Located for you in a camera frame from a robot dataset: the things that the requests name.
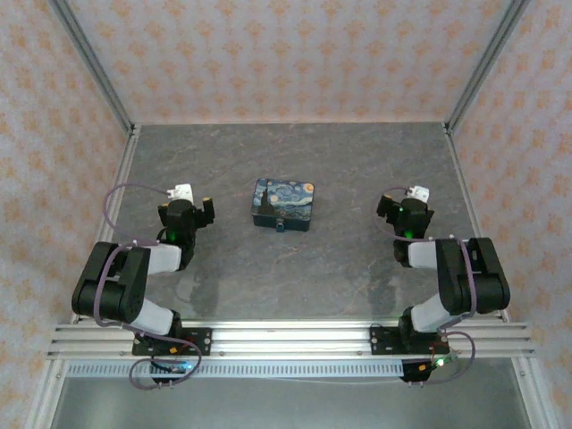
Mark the starry night painted tin box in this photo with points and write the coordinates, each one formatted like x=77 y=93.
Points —
x=283 y=201

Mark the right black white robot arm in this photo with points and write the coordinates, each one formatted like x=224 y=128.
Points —
x=487 y=272

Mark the left controller board green light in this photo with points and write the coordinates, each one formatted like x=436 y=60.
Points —
x=176 y=367

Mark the controller board green light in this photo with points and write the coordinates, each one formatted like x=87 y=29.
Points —
x=176 y=367
x=429 y=368

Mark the right controller board green light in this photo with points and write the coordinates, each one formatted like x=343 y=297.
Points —
x=429 y=368

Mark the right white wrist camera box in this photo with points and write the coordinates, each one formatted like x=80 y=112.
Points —
x=419 y=193

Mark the right aluminium table side rail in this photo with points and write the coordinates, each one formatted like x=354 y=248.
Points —
x=469 y=187

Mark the aluminium table side rail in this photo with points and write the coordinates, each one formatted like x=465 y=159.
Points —
x=469 y=187
x=118 y=187

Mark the left aluminium table side rail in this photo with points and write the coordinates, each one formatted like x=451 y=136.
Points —
x=118 y=187

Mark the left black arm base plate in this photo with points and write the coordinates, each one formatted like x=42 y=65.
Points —
x=201 y=342

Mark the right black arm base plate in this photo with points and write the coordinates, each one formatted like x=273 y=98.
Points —
x=382 y=339

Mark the long aluminium mounting rail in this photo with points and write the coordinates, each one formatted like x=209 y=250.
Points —
x=290 y=339

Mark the right aluminium frame post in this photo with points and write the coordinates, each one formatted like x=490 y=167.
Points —
x=485 y=62

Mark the aluminium frame post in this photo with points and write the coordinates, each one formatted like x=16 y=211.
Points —
x=96 y=67
x=485 y=62

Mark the left aluminium frame post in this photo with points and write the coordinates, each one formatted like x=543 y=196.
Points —
x=96 y=67

